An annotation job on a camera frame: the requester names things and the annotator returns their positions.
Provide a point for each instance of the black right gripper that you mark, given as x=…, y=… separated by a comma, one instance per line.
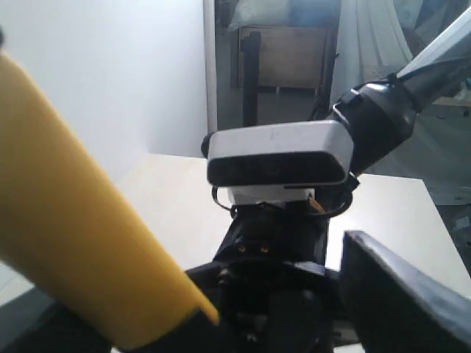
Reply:
x=269, y=281

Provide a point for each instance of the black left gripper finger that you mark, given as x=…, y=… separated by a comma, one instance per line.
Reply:
x=394, y=307

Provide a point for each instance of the black yellow handled tool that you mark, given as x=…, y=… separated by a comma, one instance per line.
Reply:
x=101, y=279

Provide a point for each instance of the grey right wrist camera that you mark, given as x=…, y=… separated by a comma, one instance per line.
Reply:
x=277, y=163

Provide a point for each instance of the black post in background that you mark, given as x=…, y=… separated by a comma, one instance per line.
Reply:
x=251, y=57

